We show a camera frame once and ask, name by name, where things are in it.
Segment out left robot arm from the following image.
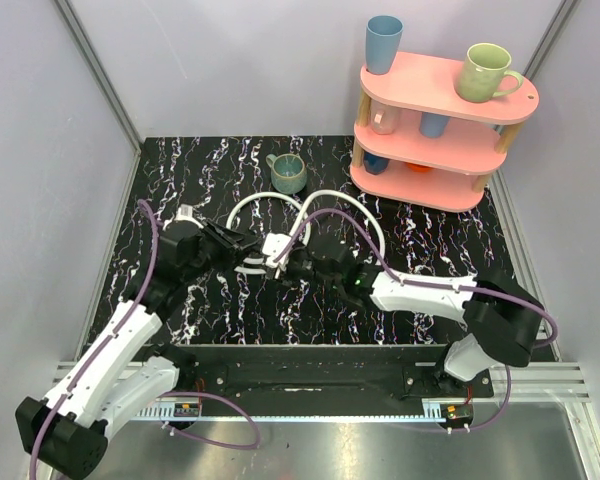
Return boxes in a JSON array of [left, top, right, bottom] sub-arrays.
[[15, 219, 262, 479]]

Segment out marble pattern mat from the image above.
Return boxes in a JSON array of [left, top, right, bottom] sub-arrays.
[[86, 136, 514, 344]]

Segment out clear pink cup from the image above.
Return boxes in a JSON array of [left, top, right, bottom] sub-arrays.
[[370, 100, 401, 135]]

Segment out green mug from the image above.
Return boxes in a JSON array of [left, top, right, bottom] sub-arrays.
[[454, 43, 524, 103]]

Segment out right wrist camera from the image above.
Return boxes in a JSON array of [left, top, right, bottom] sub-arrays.
[[261, 233, 291, 279]]

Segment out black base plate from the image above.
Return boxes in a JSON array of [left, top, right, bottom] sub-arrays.
[[176, 345, 494, 422]]

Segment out white hose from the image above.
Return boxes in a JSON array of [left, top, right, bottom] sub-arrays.
[[226, 188, 386, 277]]

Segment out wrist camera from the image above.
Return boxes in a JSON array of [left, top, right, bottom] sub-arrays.
[[176, 204, 203, 228], [261, 233, 291, 279]]

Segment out dark blue cup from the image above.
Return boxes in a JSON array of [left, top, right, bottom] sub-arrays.
[[363, 152, 389, 175]]

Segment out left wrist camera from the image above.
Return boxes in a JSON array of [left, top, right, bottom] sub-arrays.
[[176, 204, 203, 228]]

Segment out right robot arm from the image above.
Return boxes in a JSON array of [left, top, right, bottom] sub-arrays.
[[269, 242, 544, 397]]

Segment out orange bowl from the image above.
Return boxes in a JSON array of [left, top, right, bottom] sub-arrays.
[[406, 163, 432, 173]]

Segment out teal ceramic mug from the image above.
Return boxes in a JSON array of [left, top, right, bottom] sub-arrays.
[[266, 153, 307, 195]]

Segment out blue tall cup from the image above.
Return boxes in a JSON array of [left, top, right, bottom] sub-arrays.
[[365, 15, 403, 75]]

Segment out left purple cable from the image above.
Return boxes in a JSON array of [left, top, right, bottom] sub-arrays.
[[27, 198, 262, 480]]

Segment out light blue cup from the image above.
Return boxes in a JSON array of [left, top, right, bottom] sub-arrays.
[[419, 112, 450, 139]]

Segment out pink three-tier shelf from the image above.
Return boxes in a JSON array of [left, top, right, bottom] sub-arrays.
[[350, 52, 539, 212]]

